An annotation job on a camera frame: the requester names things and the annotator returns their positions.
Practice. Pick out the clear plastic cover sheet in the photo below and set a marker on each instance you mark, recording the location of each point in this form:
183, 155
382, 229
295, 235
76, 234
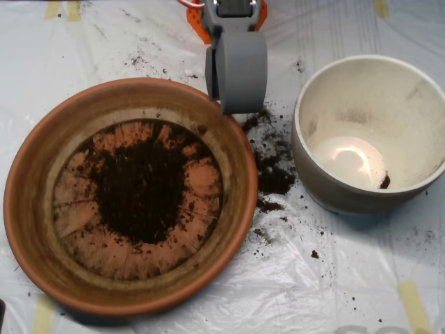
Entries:
365, 271

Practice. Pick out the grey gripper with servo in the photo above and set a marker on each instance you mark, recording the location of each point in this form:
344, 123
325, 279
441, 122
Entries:
232, 25

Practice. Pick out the green orange robot arm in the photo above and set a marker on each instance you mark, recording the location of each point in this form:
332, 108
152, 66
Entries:
194, 24

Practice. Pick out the dark object at edge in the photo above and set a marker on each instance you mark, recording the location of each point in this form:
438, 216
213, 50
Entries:
1, 313

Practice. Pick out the terracotta plant saucer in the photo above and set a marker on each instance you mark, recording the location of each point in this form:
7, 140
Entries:
34, 226

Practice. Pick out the spilled soil patch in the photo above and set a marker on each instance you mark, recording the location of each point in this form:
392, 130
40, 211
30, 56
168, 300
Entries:
274, 181

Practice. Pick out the white ceramic pot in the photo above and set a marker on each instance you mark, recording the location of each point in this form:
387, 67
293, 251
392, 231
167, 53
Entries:
347, 202

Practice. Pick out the small dark maroon crumb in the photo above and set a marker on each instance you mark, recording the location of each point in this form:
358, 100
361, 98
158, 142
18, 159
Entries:
314, 254

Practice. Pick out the beige masking tape strip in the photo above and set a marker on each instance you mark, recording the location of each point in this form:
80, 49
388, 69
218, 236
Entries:
381, 8
74, 10
43, 316
52, 8
413, 306

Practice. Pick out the dark soil layer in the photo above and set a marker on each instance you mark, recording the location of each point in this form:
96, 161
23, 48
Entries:
385, 181

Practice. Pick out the dark soil heap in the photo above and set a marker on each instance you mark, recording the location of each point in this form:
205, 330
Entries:
139, 191

